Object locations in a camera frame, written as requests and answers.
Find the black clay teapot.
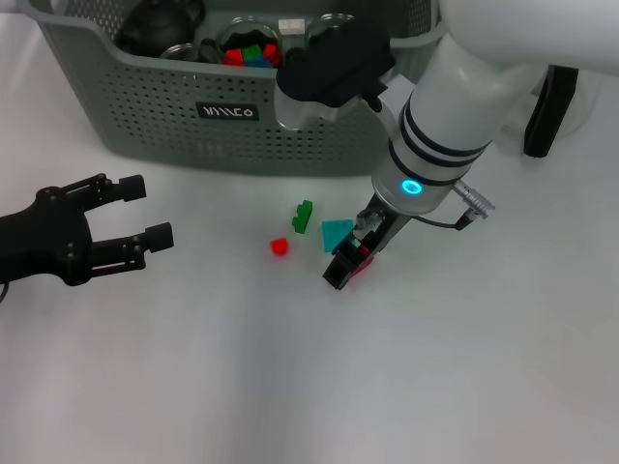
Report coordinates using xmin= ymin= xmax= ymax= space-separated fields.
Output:
xmin=115 ymin=0 xmax=209 ymax=54

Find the dark red long brick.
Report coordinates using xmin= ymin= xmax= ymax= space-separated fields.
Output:
xmin=348 ymin=244 xmax=376 ymax=280

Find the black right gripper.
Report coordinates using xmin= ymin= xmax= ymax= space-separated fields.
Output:
xmin=322 ymin=195 xmax=412 ymax=292

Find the teal square toy plate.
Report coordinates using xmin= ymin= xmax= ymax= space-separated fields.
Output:
xmin=320 ymin=218 xmax=357 ymax=253

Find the metal right gripper connector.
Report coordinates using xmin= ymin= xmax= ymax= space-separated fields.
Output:
xmin=356 ymin=208 xmax=383 ymax=236

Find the glass teapot black handle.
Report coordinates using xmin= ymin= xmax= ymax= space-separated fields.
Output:
xmin=497 ymin=65 xmax=599 ymax=159

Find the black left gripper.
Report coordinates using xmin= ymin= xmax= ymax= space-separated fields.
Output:
xmin=0 ymin=173 xmax=174 ymax=289

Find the grey perforated storage bin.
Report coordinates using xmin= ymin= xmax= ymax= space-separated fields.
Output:
xmin=29 ymin=0 xmax=444 ymax=178

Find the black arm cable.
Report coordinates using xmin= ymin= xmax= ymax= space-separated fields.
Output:
xmin=413 ymin=212 xmax=478 ymax=231

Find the green stepped toy brick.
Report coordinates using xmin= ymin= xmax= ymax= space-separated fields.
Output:
xmin=291 ymin=198 xmax=314 ymax=235

